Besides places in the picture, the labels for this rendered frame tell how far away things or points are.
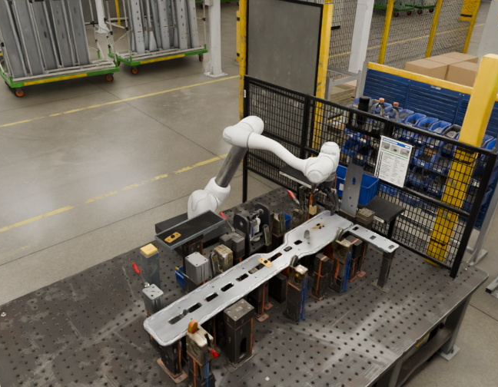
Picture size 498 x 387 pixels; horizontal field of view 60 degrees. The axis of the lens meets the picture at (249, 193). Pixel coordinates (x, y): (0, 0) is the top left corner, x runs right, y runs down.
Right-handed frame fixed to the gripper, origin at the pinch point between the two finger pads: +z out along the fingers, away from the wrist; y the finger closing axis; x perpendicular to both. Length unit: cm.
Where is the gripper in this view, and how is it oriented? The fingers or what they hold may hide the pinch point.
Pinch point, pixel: (323, 208)
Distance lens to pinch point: 256.6
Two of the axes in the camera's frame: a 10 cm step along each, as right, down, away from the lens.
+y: 6.9, 3.8, -6.1
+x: 7.2, -3.4, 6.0
